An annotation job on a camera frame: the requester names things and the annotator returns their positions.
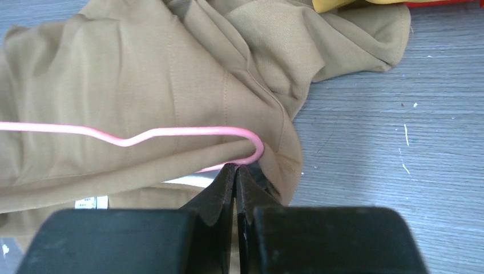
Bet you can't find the tan brown garment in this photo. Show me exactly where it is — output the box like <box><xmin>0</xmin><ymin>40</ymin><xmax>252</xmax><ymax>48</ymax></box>
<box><xmin>0</xmin><ymin>0</ymin><xmax>412</xmax><ymax>274</ymax></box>

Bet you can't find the yellow pleated skirt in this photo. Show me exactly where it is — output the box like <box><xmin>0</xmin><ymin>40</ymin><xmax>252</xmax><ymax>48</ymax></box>
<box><xmin>312</xmin><ymin>0</ymin><xmax>405</xmax><ymax>13</ymax></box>

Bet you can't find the red plastic bin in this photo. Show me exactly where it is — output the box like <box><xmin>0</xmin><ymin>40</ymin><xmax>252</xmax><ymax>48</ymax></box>
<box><xmin>405</xmin><ymin>0</ymin><xmax>483</xmax><ymax>8</ymax></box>

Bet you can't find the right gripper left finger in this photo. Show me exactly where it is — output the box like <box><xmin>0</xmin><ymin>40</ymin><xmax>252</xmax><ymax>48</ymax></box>
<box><xmin>18</xmin><ymin>164</ymin><xmax>235</xmax><ymax>273</ymax></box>

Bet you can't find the pink wire hanger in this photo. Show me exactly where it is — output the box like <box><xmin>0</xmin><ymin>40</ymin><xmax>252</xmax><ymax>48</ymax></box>
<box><xmin>1</xmin><ymin>122</ymin><xmax>265</xmax><ymax>166</ymax></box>

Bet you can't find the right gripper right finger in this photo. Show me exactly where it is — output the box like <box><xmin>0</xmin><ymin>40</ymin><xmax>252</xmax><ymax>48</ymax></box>
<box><xmin>236</xmin><ymin>166</ymin><xmax>427</xmax><ymax>273</ymax></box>

